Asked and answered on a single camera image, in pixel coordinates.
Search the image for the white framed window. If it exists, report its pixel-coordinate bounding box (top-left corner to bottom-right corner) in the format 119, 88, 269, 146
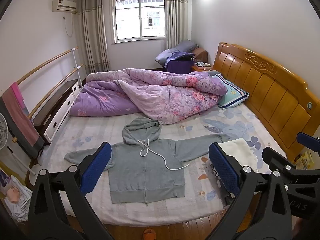
112, 0, 167, 44

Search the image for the floral bed sheet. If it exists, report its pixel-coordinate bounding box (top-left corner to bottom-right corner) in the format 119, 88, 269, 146
49, 102, 288, 227

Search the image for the white air conditioner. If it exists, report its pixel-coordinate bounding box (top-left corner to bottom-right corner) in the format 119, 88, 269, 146
52, 0, 77, 13

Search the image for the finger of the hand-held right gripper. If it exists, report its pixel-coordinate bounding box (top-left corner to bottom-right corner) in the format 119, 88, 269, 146
262, 147, 298, 178
297, 132, 320, 153

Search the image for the grey pillow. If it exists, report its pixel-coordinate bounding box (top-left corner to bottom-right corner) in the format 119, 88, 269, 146
175, 40, 200, 54

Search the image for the wooden bed headboard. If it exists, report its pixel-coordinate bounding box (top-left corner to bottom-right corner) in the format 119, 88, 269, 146
212, 42, 317, 157

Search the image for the white folded cloth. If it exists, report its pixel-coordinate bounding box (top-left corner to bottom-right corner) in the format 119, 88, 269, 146
219, 137, 265, 173

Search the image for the brown chair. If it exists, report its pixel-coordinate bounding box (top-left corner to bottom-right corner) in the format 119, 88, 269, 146
192, 47, 208, 64

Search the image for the pile of light clothes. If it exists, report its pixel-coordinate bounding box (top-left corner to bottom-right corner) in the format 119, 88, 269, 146
0, 167, 33, 223

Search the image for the pink and grey hanging towel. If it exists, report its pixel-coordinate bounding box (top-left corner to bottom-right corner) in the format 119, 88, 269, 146
0, 81, 45, 159

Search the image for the purple floral quilt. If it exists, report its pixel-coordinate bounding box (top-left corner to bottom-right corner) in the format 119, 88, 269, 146
69, 67, 228, 125

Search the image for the white standing fan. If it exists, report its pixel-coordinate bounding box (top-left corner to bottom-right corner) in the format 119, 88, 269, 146
0, 112, 44, 188

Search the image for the light green pillow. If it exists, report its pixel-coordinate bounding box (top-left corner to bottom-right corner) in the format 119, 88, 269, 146
216, 74, 250, 110

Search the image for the yellow packet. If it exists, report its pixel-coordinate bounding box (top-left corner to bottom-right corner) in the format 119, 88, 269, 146
295, 150, 315, 169

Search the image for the wooden nightstand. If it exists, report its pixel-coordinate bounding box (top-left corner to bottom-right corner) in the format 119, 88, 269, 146
191, 64, 213, 73

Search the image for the white cabinet with dark top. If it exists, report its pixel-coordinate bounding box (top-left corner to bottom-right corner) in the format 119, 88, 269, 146
32, 79, 80, 145

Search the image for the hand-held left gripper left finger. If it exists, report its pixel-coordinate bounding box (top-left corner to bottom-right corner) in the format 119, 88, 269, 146
27, 142, 113, 240

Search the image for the grey zip hoodie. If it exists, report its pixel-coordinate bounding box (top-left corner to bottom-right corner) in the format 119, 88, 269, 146
64, 116, 230, 207

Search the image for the lavender pillow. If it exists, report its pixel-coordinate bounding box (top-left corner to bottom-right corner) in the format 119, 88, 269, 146
155, 49, 178, 64

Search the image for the white air conditioner cable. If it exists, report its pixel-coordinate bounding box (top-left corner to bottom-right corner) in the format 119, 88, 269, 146
63, 12, 75, 37

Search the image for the beige striped curtain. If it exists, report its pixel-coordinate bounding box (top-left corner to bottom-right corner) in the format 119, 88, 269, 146
166, 0, 193, 49
77, 0, 110, 77

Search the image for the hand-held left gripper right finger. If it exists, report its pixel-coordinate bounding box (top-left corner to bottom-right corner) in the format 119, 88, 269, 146
207, 142, 293, 240

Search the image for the orange slipper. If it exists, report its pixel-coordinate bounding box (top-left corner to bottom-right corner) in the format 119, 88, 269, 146
142, 229, 157, 240

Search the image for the wooden ballet barre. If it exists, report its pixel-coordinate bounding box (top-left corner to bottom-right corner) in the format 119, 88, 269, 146
12, 46, 84, 143

